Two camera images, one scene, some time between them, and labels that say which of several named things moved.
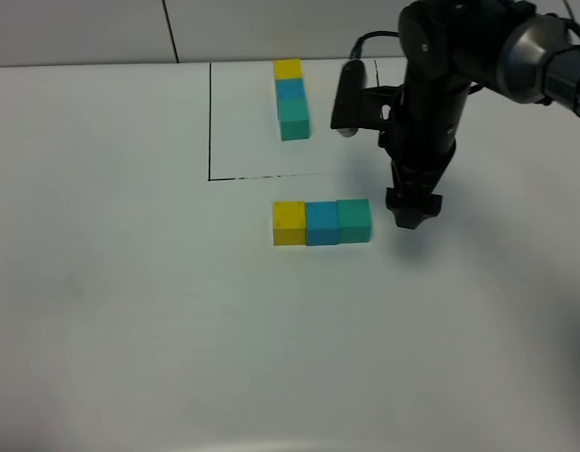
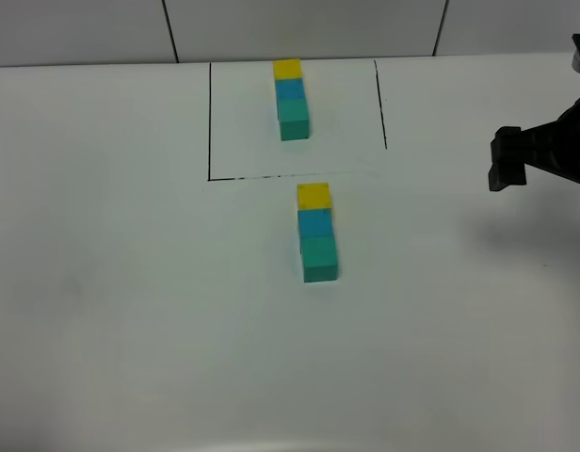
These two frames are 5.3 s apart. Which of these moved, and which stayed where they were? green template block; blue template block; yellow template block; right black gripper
Moved: right black gripper
Stayed: green template block; yellow template block; blue template block
